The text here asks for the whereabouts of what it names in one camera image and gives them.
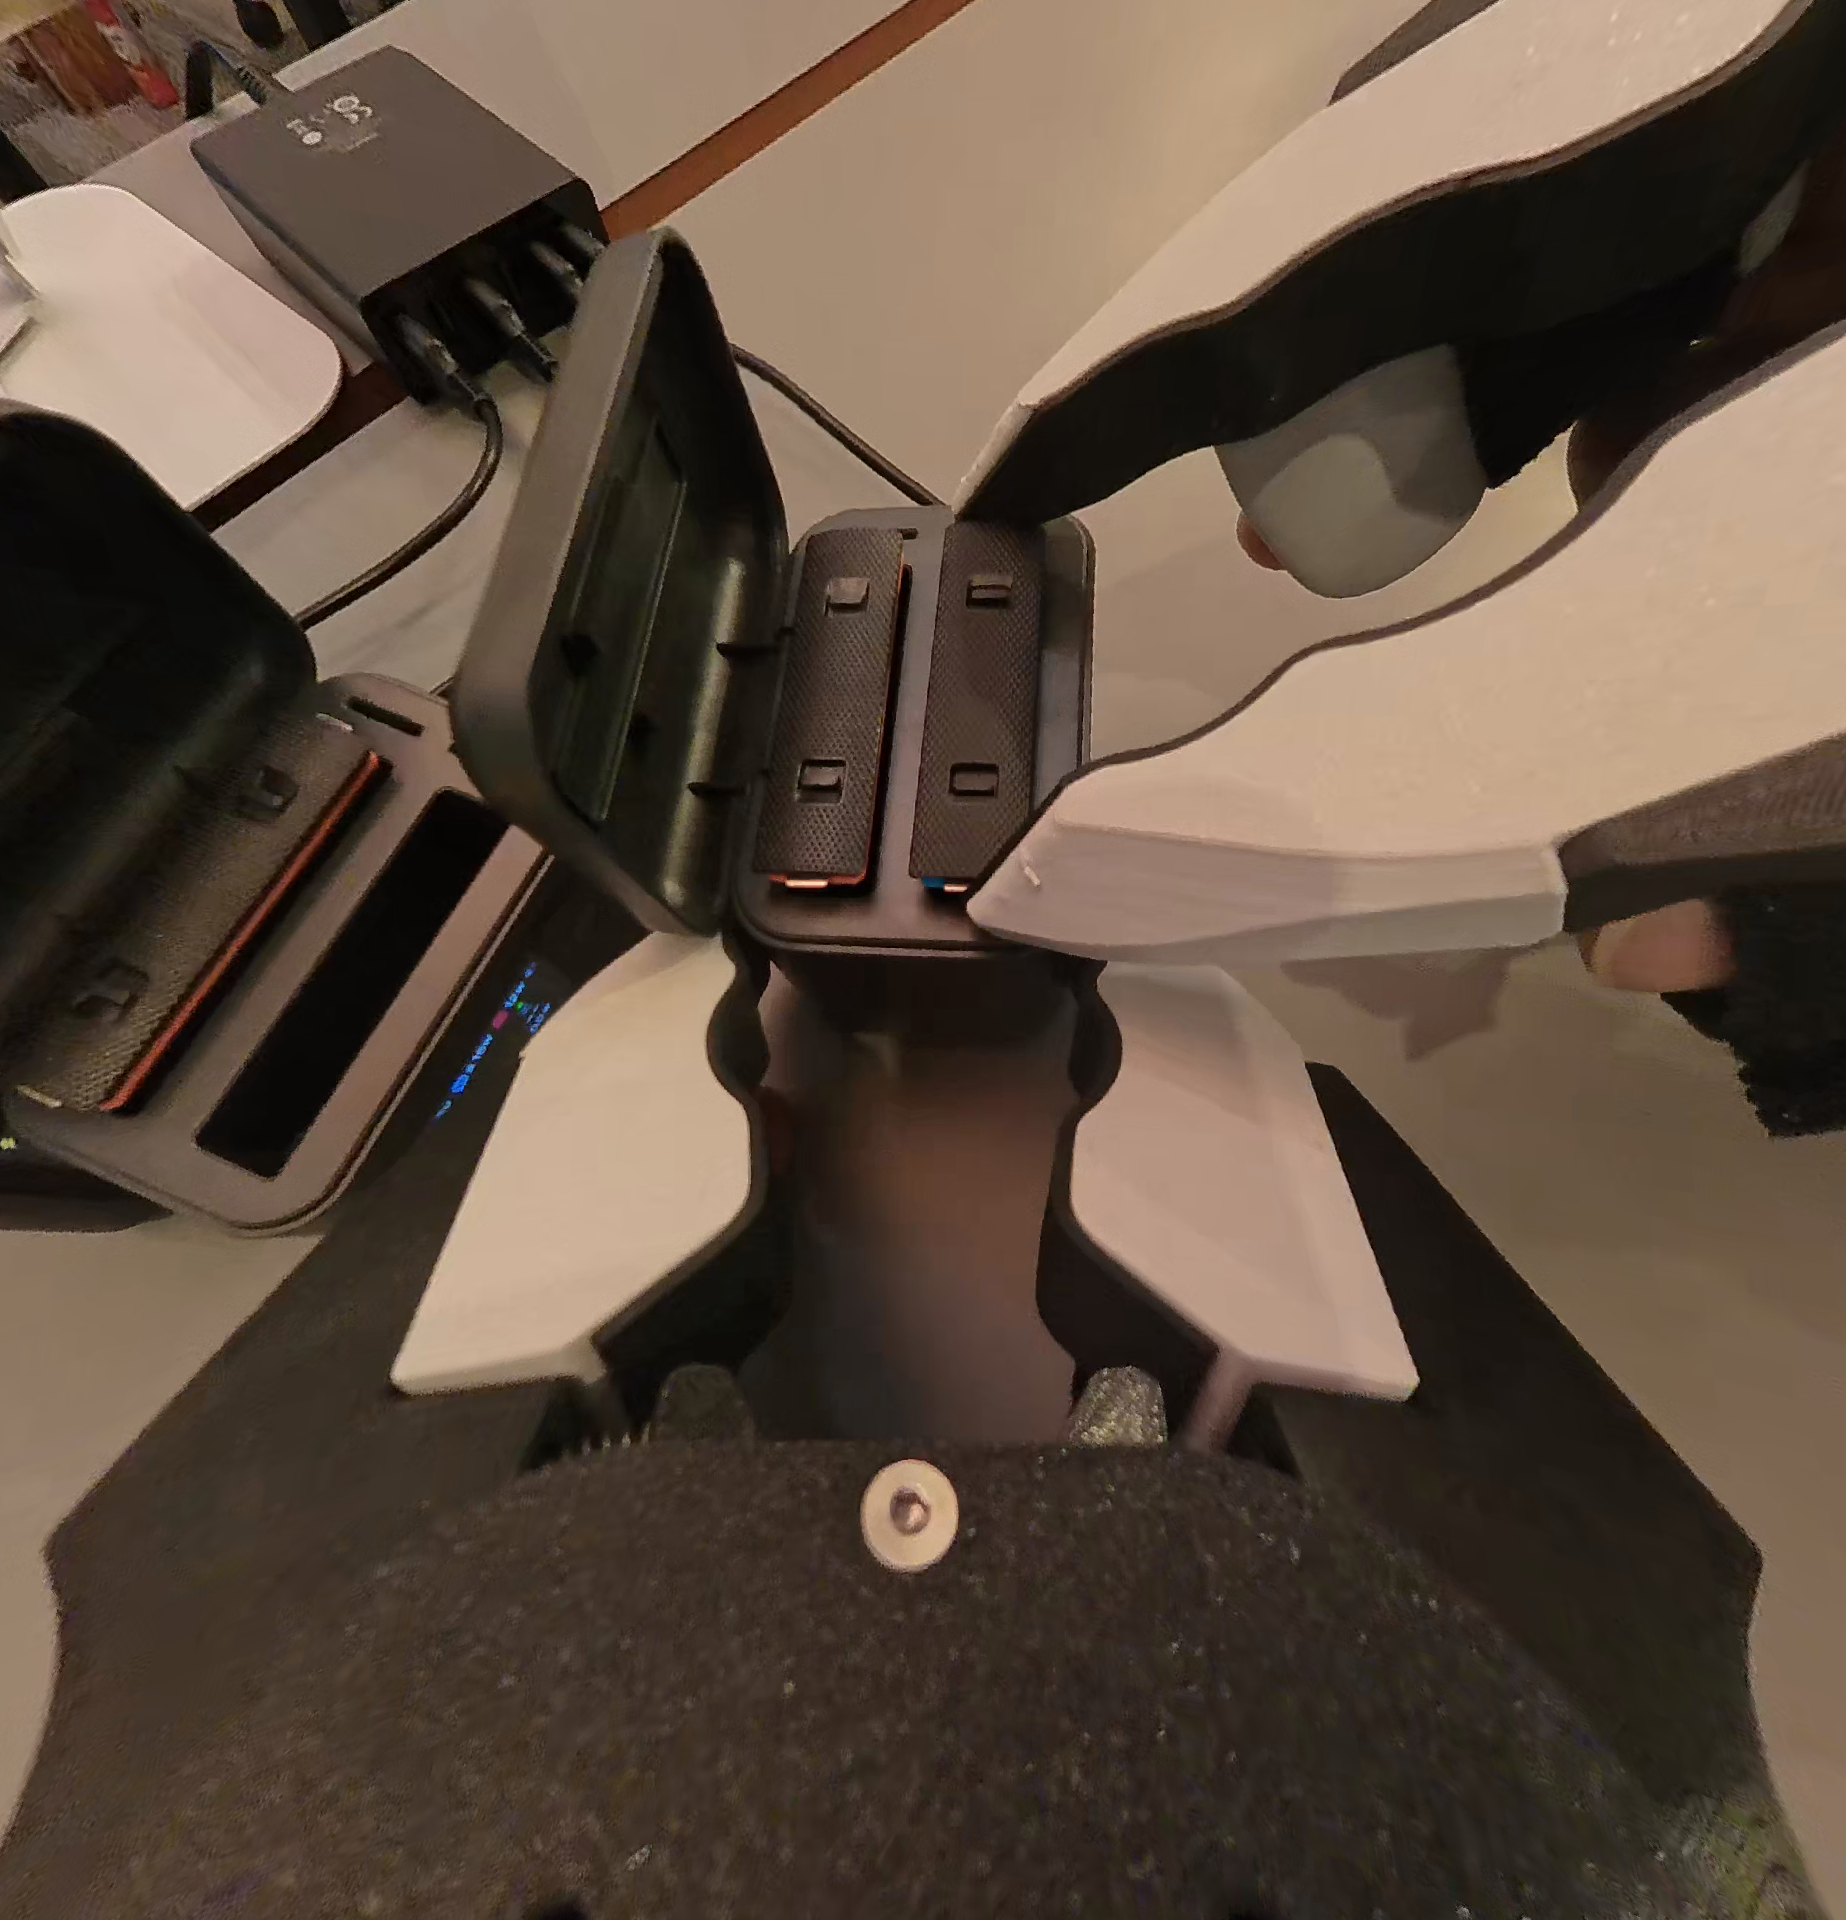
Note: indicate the black charging hub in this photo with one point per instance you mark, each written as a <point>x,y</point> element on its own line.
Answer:
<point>381,167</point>

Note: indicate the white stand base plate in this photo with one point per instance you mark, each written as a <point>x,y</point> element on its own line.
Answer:
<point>160,347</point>

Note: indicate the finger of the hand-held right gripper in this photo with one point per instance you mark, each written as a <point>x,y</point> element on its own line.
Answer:
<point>1462,752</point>
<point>1312,197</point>

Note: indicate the person's right hand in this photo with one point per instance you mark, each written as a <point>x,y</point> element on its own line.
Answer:
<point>1658,952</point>

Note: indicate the black battery orange rim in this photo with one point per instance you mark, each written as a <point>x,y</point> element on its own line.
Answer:
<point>218,930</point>
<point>833,707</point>

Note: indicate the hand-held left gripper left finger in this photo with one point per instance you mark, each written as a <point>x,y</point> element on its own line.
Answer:
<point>592,1202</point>

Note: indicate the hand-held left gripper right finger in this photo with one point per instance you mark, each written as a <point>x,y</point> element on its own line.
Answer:
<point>1238,1202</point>

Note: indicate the black battery charging case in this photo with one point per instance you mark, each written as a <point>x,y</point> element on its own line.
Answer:
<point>84,630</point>
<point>623,602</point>

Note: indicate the black battery blue rim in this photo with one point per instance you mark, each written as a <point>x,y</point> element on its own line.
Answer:
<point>976,707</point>

